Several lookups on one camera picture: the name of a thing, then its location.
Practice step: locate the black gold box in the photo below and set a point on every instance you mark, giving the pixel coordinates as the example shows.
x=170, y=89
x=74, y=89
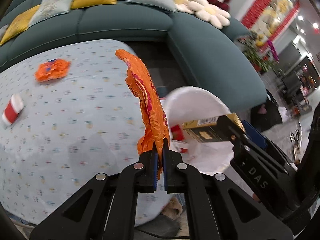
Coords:
x=216, y=129

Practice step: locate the floral light blue tablecloth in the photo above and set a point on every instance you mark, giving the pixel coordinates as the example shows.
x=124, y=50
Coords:
x=70, y=129

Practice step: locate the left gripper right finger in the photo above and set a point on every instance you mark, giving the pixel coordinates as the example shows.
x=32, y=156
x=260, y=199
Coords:
x=178, y=176

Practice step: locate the teal sectional sofa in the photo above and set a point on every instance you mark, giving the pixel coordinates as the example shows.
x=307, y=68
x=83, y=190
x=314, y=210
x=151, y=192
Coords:
x=207, y=56

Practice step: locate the potted flower plant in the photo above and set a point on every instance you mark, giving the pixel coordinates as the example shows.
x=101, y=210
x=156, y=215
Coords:
x=262, y=55

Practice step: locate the orange snack wrapper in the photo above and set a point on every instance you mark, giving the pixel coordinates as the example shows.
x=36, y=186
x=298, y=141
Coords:
x=140, y=83

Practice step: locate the red white paper cup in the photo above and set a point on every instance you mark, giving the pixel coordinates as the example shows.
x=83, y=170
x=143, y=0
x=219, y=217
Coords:
x=12, y=110

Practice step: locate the white lined trash bin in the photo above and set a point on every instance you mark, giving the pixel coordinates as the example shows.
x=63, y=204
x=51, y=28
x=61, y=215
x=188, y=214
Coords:
x=192, y=113

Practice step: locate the white daisy pillow front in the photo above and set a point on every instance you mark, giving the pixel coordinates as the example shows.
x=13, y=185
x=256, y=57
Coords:
x=214, y=15

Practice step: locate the red small packet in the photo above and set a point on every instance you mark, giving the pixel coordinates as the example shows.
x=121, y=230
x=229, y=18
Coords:
x=177, y=133

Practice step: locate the grey embroidered cushion left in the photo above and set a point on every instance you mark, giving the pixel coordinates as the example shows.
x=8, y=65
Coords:
x=49, y=9

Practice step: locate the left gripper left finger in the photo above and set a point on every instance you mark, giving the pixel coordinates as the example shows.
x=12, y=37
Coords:
x=141, y=176

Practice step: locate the yellow embroidered cushion left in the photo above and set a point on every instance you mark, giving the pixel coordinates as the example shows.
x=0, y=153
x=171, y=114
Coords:
x=19, y=24

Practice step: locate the orange blue snack bag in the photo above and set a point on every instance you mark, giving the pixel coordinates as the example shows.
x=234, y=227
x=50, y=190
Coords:
x=53, y=69

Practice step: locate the red festive wall decoration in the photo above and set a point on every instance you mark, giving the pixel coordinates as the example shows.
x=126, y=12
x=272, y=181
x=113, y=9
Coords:
x=269, y=19

